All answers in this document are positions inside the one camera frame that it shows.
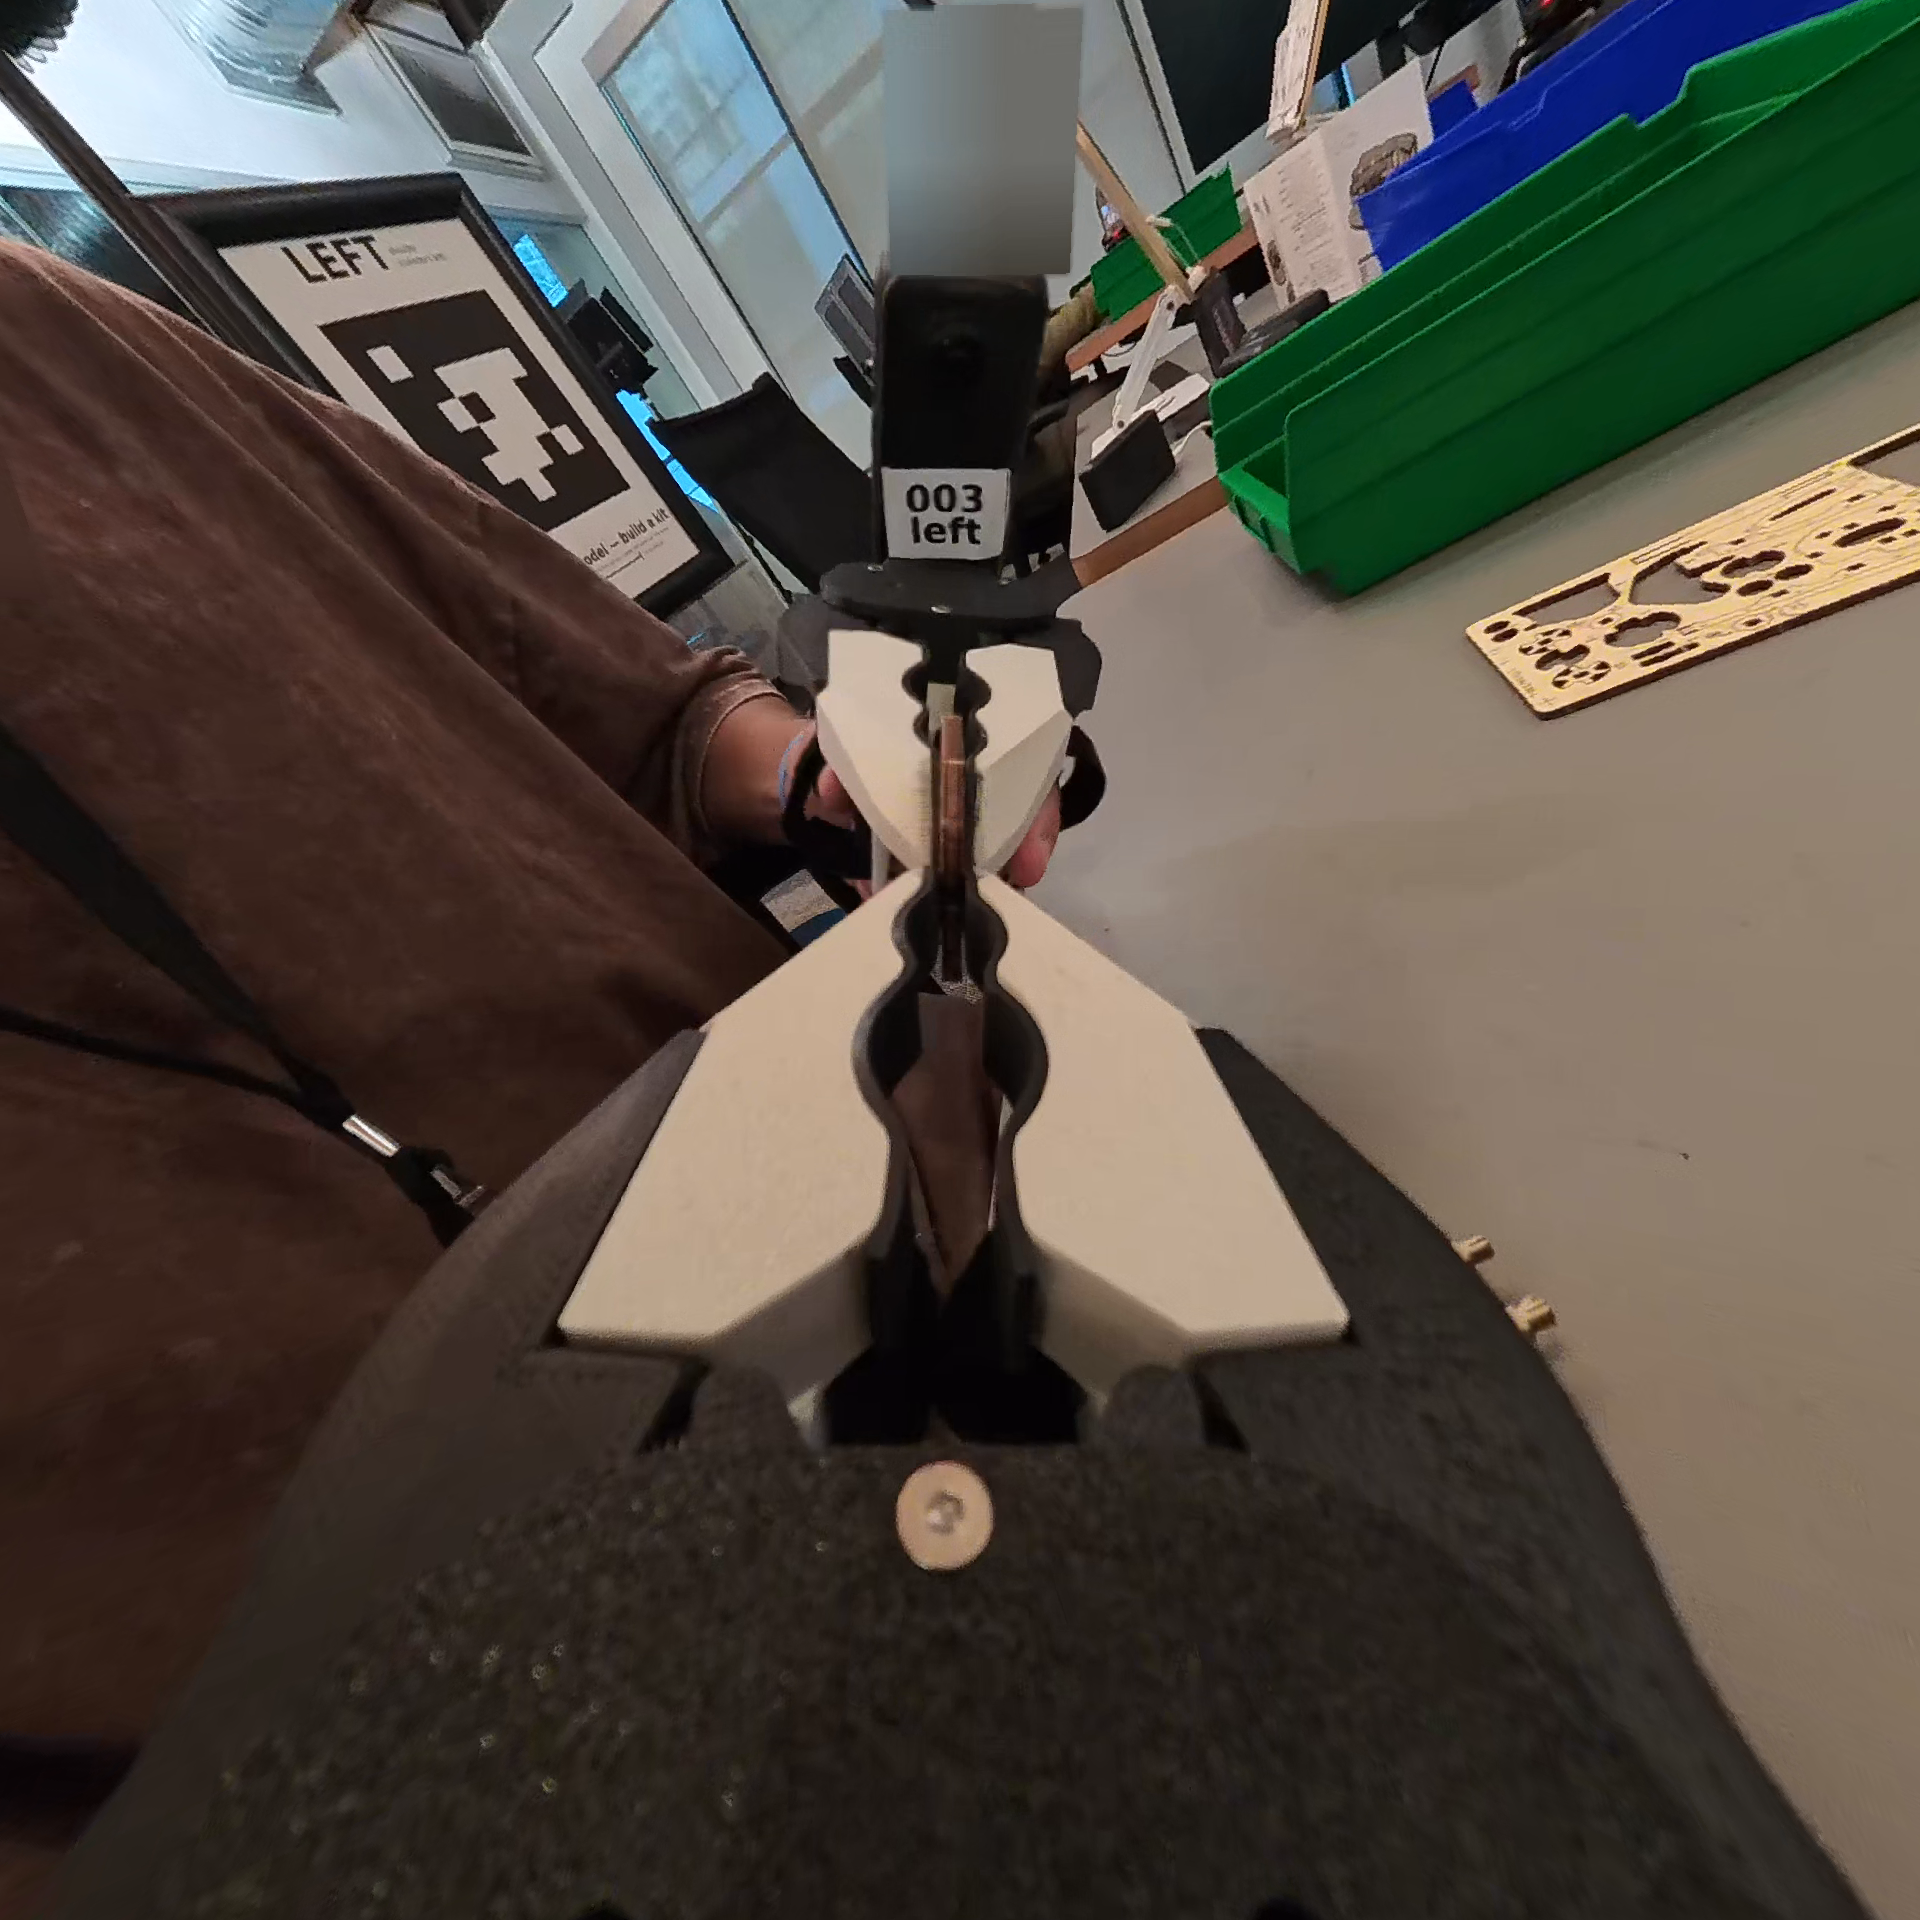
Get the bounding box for small green bin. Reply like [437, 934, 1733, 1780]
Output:
[1090, 167, 1247, 325]

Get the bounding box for upright wooden frame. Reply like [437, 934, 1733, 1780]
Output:
[1261, 0, 1342, 145]

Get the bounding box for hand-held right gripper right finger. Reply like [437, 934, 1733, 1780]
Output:
[944, 877, 1356, 1452]

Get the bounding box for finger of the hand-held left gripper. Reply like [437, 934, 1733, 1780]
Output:
[812, 630, 948, 894]
[964, 634, 1081, 878]

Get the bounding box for white stand with black base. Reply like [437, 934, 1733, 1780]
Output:
[1081, 287, 1218, 531]

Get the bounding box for grey metal pole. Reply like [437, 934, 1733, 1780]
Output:
[0, 67, 285, 360]

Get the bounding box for black folding chair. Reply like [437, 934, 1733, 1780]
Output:
[643, 374, 892, 597]

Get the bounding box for white cardboard box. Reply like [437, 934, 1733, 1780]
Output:
[1245, 67, 1436, 298]

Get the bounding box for black lanyard strap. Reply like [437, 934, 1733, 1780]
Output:
[0, 718, 489, 1248]

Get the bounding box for person's left forearm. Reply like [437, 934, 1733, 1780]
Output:
[0, 243, 788, 960]

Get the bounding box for person's left hand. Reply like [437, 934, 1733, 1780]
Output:
[715, 683, 1070, 903]

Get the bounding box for small black box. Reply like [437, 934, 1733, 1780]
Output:
[1187, 270, 1334, 375]

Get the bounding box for round wooden model plate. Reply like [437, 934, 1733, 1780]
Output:
[931, 710, 981, 903]

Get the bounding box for laser-cut wooden sheet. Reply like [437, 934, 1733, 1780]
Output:
[1466, 427, 1920, 718]

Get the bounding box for thin wooden stick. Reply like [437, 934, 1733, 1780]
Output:
[1075, 119, 1214, 298]

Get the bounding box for black framed marker sign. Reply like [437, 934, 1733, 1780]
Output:
[157, 167, 742, 620]

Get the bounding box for green plastic bin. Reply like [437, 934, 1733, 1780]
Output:
[1222, 91, 1920, 597]
[1214, 0, 1920, 515]

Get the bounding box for blue plastic bin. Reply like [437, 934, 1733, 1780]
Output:
[1360, 0, 1900, 270]

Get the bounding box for person's brown clothing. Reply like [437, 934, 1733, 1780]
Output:
[0, 839, 796, 1920]

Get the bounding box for dark monitor screen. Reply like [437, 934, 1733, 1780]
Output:
[1125, 0, 1518, 185]

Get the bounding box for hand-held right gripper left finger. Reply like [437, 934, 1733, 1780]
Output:
[558, 870, 944, 1452]

